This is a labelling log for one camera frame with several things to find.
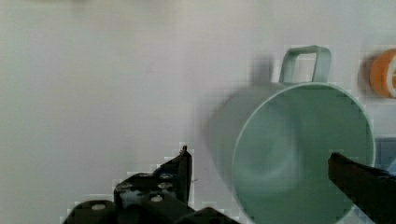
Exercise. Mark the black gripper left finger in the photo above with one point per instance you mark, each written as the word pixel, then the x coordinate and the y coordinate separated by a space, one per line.
pixel 159 197

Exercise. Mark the mint green mug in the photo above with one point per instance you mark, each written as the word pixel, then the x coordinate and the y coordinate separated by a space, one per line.
pixel 271 143

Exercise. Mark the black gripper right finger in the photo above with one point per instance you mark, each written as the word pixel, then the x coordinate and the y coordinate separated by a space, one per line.
pixel 373 190

